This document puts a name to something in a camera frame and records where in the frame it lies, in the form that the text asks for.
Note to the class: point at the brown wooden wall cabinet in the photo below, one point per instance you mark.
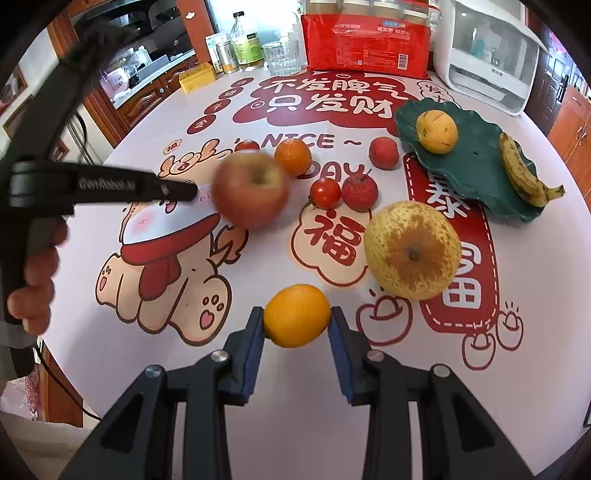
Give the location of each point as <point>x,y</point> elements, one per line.
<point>570,120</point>

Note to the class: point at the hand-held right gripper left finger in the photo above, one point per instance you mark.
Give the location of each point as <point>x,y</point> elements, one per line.
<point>253,364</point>

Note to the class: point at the printed red and white tablecloth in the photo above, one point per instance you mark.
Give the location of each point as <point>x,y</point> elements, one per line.
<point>286,263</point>

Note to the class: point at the metal can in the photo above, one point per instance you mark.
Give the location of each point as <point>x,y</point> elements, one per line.
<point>226,57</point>

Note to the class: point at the deep orange mandarin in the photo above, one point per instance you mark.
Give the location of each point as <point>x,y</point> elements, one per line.
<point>293,157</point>

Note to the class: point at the clear glass cup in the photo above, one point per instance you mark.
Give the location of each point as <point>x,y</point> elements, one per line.
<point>282,60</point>

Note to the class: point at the green leaf-shaped plate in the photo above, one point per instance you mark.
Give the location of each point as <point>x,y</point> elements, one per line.
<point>475,152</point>

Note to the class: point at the white countertop appliance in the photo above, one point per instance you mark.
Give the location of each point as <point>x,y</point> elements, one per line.
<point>485,55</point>

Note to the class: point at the yellow striped pepino melon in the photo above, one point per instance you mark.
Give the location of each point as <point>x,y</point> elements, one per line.
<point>436,131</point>

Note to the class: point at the white carton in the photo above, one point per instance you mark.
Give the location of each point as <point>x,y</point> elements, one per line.
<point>211,46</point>

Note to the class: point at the red tomato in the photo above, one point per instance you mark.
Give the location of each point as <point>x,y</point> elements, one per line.
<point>325,193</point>

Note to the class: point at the wooden kitchen counter cabinet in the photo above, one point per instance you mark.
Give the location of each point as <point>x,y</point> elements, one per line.
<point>147,97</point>

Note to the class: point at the red gift box with jars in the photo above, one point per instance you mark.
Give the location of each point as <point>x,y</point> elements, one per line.
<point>364,41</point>

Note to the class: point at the small orange-red tomato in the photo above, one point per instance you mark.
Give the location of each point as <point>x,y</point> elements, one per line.
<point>247,146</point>

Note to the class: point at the white plastic bag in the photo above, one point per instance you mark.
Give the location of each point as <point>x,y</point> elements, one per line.
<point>37,438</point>

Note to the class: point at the round red peach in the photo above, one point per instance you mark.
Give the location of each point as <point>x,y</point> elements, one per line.
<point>383,152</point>

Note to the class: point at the person's left hand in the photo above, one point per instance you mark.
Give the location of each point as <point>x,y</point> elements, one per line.
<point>41,267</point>

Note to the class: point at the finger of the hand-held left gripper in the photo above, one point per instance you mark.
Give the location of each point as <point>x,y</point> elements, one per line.
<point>178,189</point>

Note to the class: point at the large speckled yellow pear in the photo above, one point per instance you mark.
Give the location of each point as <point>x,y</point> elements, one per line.
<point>411,249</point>

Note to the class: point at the yellow orange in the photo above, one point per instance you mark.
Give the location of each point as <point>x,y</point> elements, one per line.
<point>298,314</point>

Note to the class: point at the spotted yellow banana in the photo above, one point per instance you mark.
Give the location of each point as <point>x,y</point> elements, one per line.
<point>519,170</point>

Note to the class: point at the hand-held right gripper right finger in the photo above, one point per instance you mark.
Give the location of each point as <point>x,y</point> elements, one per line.
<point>341,364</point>

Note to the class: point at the yellow box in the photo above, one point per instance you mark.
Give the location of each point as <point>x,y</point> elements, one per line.
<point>197,79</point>

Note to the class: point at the large red apple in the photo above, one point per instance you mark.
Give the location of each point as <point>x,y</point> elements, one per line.
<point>251,191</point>

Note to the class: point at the small dark red fruit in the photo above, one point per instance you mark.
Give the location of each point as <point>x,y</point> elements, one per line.
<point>359,193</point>

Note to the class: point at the green label glass bottle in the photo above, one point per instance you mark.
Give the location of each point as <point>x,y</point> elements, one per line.
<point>247,46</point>

